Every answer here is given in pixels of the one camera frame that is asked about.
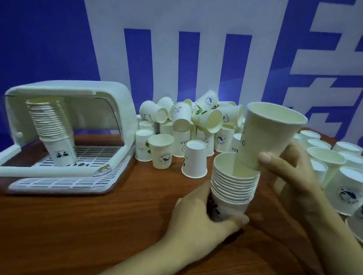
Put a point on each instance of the person's right hand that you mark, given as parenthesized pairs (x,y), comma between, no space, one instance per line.
(300,178)

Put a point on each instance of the person's left hand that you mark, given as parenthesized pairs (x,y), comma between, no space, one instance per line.
(192,227)

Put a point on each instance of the percent print white paper cup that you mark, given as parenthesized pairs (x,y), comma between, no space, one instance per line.
(232,208)

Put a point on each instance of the smiley print white paper cup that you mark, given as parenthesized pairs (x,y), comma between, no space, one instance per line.
(266,134)

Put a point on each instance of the nested stack of paper cups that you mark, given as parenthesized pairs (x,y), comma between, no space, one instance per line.
(49,116)
(227,180)

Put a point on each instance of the pile of paper cups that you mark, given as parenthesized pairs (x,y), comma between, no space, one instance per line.
(195,164)

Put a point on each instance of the panda print white paper cup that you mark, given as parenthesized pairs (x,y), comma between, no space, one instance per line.
(61,149)

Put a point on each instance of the white plastic storage box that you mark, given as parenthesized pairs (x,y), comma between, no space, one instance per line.
(65,85)

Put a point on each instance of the person's right forearm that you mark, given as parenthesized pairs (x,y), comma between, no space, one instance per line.
(343,241)

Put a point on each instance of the brown wooden table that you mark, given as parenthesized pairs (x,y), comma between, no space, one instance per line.
(58,226)

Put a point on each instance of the white slotted drain tray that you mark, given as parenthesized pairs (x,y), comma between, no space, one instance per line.
(77,153)

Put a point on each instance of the blue white backdrop banner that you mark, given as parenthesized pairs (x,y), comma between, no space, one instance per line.
(38,28)

